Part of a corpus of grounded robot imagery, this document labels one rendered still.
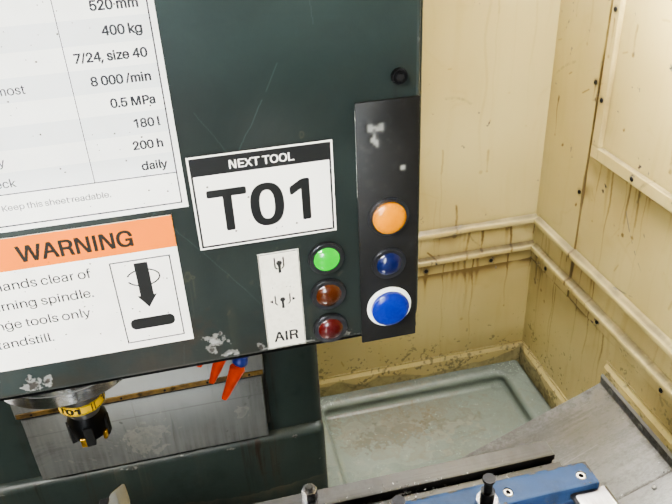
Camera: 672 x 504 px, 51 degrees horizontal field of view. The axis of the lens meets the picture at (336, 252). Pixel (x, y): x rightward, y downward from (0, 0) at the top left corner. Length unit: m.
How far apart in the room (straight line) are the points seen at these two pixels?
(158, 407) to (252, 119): 1.03
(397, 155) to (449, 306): 1.47
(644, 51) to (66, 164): 1.17
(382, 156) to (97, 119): 0.19
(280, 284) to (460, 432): 1.48
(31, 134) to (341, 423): 1.61
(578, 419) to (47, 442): 1.12
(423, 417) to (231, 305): 1.51
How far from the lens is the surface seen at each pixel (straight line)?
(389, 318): 0.56
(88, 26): 0.45
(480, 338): 2.06
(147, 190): 0.48
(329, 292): 0.53
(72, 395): 0.75
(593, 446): 1.67
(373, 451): 1.91
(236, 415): 1.47
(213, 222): 0.49
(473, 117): 1.71
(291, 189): 0.49
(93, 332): 0.54
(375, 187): 0.50
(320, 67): 0.47
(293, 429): 1.56
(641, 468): 1.63
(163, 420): 1.46
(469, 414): 2.02
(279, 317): 0.54
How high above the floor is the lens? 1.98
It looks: 31 degrees down
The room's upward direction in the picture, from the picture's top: 3 degrees counter-clockwise
